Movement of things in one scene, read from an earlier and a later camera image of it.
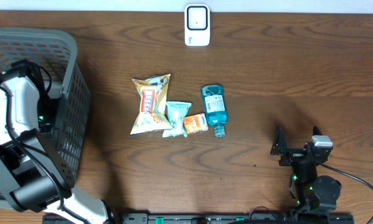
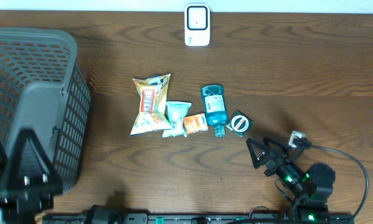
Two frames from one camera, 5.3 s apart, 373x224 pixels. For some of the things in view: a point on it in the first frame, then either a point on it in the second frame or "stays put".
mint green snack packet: (176, 112) stays put
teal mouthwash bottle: (215, 108) stays put
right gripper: (293, 155) → (278, 161)
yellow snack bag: (152, 114) stays put
